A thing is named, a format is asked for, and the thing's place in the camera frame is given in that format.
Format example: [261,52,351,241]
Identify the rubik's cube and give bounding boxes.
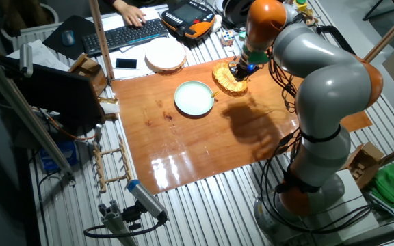
[220,30,235,47]

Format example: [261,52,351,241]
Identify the wooden upright post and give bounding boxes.
[88,0,115,83]

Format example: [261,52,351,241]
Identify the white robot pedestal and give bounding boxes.
[254,169,380,246]

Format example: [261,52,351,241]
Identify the black camera cable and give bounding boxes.
[83,218,167,239]

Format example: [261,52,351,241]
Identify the yellow box with green button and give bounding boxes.
[294,0,314,18]

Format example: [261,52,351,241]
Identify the brown wooden board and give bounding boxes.
[110,56,373,195]

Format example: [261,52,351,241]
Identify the brown wooden box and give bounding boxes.
[68,53,108,97]

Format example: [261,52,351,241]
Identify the silver camera with blue end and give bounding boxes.
[127,179,169,221]

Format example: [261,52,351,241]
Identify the black mouse pad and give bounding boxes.
[42,15,97,61]

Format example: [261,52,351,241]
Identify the person's bare hand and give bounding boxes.
[113,0,147,27]

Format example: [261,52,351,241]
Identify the black monitor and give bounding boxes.
[0,56,105,134]

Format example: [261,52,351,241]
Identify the wooden slatted rack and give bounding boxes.
[92,134,132,194]

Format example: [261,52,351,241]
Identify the white smartphone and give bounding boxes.
[114,57,139,70]

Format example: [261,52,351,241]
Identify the white paper sheets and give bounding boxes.
[7,39,71,72]

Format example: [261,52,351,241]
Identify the black keyboard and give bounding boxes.
[81,18,169,57]

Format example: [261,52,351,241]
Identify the light green round plate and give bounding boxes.
[174,80,215,117]

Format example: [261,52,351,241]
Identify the silver camera on pole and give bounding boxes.
[18,43,34,78]

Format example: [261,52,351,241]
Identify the black curved handle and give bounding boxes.
[315,24,357,55]

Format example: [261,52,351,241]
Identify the white gold tissue pack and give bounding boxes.
[98,97,121,120]

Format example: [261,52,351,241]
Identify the blue box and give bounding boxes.
[39,140,79,174]

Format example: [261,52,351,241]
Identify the black orange teach pendant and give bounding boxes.
[161,0,216,40]

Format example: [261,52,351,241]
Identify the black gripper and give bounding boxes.
[229,61,258,83]

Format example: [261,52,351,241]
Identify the aluminium frame bar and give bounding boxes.
[0,47,77,182]

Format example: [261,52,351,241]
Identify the grey aluminium profile bracket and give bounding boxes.
[97,200,140,246]

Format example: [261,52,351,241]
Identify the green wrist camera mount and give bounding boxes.
[241,46,270,66]

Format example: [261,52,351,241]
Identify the brown cardboard box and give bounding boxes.
[340,141,385,191]

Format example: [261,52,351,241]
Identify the white figurine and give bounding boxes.
[211,14,223,33]

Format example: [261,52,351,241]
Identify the white paper stack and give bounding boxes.
[101,7,160,31]

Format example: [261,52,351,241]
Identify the yellow orange woven basket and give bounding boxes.
[212,60,249,98]

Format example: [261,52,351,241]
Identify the black filament spool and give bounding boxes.
[222,0,252,25]

